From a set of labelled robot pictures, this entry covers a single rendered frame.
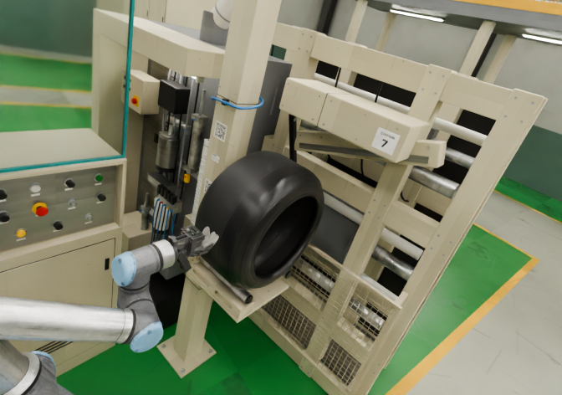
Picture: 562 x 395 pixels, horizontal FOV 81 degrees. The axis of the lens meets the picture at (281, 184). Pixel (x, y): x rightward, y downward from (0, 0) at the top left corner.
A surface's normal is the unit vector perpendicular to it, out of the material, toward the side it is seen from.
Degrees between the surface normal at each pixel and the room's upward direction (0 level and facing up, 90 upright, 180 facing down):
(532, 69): 90
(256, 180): 33
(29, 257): 90
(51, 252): 90
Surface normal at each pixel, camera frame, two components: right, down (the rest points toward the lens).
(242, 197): -0.32, -0.42
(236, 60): -0.63, 0.18
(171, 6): 0.61, 0.48
